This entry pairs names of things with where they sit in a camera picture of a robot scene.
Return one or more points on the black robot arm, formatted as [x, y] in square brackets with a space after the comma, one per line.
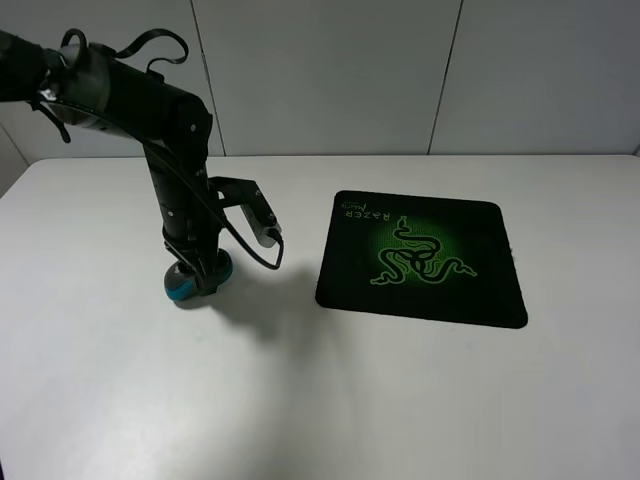
[88, 85]

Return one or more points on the black green Razer mouse pad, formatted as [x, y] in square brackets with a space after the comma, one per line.
[426, 258]

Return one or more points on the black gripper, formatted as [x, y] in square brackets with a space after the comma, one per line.
[190, 231]

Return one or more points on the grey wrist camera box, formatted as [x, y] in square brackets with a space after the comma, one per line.
[246, 195]

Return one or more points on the grey and teal computer mouse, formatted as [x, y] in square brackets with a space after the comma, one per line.
[180, 286]

